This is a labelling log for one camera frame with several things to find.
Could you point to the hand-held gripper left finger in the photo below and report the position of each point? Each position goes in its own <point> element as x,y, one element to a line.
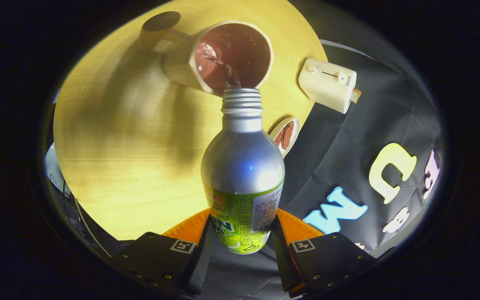
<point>198,266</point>

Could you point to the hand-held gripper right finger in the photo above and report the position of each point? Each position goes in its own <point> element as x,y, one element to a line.
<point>283,262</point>

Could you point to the silver bottle with green label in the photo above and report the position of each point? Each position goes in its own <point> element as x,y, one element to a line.
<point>242,162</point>

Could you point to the beige wooden cup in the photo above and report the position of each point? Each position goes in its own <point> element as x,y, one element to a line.
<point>181,66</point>

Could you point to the white round plate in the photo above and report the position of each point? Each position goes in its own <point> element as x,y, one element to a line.
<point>295,139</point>

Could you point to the brown meat piece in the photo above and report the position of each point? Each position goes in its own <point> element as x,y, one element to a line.
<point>289,134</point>
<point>279,136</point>

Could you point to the wooden table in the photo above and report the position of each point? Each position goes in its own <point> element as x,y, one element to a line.
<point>131,158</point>

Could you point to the toast slice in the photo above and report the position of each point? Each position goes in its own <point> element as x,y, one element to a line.
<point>356,95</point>

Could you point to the white toaster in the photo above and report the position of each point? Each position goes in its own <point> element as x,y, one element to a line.
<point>327,85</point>

